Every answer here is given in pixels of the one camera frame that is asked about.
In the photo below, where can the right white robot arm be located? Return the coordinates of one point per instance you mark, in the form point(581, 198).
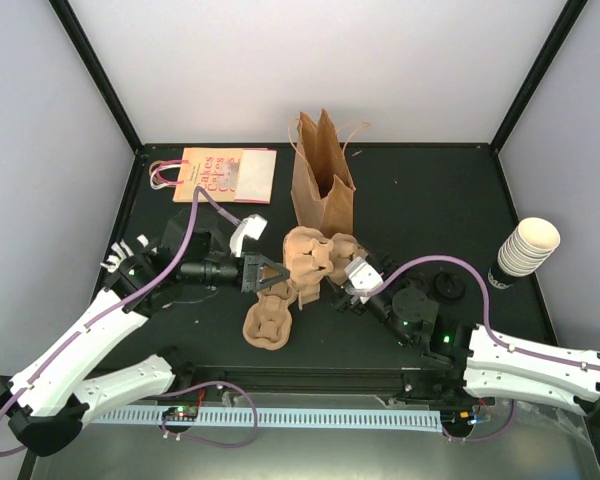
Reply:
point(470, 361)

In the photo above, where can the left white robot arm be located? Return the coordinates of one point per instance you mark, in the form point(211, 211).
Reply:
point(51, 401)

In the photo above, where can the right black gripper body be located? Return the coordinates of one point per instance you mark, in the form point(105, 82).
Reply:
point(402, 338)

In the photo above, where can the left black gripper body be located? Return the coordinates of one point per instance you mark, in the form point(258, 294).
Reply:
point(199, 271)

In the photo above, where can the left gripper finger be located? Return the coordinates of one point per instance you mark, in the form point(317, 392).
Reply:
point(274, 282)
point(250, 273)

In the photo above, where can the perforated white metal rail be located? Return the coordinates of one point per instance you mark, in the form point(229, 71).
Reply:
point(295, 418)

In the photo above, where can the brown paper bag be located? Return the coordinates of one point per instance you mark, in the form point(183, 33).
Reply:
point(322, 188)

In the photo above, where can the printed orange paper bag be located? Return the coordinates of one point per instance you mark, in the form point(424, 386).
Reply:
point(229, 175)

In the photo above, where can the stack of white paper cups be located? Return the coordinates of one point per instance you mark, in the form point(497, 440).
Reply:
point(530, 244)

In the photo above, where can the white plastic cutlery bundle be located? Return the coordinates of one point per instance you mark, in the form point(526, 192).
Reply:
point(121, 251)

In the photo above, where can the brown pulp cup carrier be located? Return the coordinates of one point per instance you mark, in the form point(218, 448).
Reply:
point(310, 257)
point(268, 322)

